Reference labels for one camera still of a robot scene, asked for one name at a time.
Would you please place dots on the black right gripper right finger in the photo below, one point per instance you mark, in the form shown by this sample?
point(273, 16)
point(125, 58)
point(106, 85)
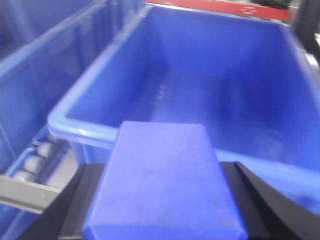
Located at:
point(266, 213)

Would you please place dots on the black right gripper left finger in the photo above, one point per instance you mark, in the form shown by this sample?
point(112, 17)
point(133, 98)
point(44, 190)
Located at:
point(64, 218)

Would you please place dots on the blue bottle part hexagonal cap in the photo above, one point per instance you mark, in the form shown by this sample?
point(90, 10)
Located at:
point(163, 182)

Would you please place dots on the steel front crossbar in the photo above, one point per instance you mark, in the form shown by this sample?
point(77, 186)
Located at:
point(25, 195)

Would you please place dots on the white roller track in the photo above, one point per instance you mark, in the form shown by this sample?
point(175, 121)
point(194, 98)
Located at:
point(38, 161)

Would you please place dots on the blue target bin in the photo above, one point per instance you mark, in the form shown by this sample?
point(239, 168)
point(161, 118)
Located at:
point(246, 80)

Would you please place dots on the blue neighbour bin left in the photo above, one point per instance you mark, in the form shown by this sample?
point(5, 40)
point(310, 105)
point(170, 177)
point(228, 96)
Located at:
point(45, 46)

